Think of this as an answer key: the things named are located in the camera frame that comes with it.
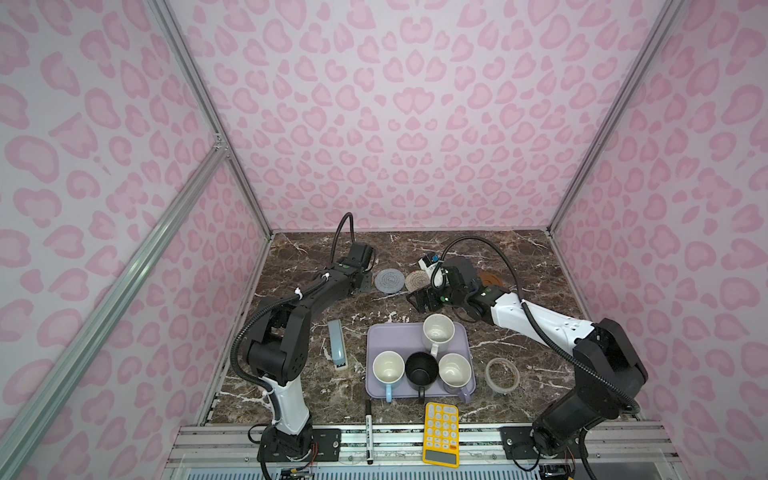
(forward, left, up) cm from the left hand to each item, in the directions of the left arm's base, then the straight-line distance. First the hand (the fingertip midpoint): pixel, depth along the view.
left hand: (359, 275), depth 96 cm
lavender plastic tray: (-18, -15, -8) cm, 24 cm away
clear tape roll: (-29, -41, -9) cm, 51 cm away
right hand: (-10, -19, +6) cm, 22 cm away
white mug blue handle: (-27, -9, -6) cm, 29 cm away
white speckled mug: (-17, -24, -7) cm, 30 cm away
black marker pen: (-40, -4, -8) cm, 40 cm away
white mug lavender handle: (-29, -28, -7) cm, 40 cm away
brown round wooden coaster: (+3, -44, -7) cm, 45 cm away
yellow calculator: (-44, -22, -7) cm, 50 cm away
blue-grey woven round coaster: (+3, -10, -8) cm, 13 cm away
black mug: (-28, -18, -7) cm, 34 cm away
